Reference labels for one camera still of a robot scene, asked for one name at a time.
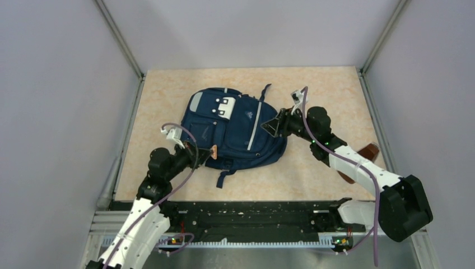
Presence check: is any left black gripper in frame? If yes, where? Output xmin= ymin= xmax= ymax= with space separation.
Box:
xmin=165 ymin=140 xmax=213 ymax=181

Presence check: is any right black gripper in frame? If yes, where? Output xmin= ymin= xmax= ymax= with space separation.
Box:
xmin=261 ymin=105 xmax=316 ymax=143

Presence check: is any small orange eraser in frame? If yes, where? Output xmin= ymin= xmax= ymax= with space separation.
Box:
xmin=210 ymin=145 xmax=217 ymax=160

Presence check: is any navy blue student backpack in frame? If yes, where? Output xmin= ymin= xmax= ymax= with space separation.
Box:
xmin=181 ymin=85 xmax=287 ymax=188

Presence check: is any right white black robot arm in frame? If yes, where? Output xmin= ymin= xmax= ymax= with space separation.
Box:
xmin=261 ymin=106 xmax=434 ymax=242

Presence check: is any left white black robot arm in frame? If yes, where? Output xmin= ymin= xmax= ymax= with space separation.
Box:
xmin=86 ymin=142 xmax=217 ymax=268

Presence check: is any brown leather pouch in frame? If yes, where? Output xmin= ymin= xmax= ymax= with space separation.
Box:
xmin=337 ymin=142 xmax=381 ymax=185

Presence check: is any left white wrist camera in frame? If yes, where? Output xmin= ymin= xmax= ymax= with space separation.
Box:
xmin=161 ymin=127 xmax=185 ymax=149

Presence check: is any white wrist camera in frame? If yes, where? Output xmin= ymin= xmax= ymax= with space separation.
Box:
xmin=291 ymin=87 xmax=308 ymax=115
xmin=161 ymin=127 xmax=185 ymax=149

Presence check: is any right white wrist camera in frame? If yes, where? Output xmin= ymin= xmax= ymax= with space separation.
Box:
xmin=291 ymin=87 xmax=308 ymax=115

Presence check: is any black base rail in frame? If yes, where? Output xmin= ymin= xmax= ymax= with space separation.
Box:
xmin=160 ymin=201 xmax=366 ymax=243

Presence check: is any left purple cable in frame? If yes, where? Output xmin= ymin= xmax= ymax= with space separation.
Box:
xmin=102 ymin=122 xmax=199 ymax=269

